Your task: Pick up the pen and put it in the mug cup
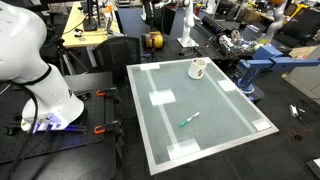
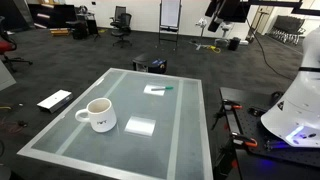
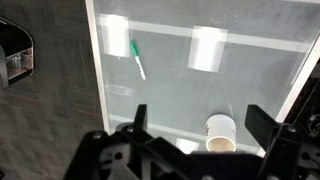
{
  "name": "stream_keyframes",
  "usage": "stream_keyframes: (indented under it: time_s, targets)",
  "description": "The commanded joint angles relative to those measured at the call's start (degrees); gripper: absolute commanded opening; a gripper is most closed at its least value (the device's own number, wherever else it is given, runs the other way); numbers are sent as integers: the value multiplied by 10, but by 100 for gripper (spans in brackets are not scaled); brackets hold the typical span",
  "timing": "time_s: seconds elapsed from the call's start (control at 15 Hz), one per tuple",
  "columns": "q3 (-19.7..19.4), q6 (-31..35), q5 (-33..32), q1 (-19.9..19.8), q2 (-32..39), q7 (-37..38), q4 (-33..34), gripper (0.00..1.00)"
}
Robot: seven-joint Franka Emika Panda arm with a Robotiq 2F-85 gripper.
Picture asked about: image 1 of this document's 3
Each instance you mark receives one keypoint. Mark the yellow cable spool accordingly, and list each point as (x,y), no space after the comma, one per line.
(153,40)

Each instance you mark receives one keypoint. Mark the white ceramic mug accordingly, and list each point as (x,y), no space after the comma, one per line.
(197,69)

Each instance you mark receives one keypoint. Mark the orange black clamp upper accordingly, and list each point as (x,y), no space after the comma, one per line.
(111,93)

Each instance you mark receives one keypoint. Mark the black office chair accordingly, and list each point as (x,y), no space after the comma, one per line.
(114,54)

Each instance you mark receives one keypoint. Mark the green capped white marker pen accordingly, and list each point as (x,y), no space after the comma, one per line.
(188,119)

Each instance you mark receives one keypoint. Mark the wooden desk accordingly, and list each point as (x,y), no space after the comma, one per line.
(90,27)

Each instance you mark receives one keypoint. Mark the orange black clamp lower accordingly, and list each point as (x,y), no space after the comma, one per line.
(113,126)

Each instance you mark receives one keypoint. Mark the orange black clamp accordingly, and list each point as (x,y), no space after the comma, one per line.
(111,93)
(113,126)

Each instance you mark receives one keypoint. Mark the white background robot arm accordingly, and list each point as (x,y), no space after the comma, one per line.
(186,40)

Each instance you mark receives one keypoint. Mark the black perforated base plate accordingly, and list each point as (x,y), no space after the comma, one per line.
(80,134)

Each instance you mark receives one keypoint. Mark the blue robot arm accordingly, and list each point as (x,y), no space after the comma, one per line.
(265,58)

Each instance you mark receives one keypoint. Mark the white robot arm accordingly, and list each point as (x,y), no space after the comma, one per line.
(22,34)

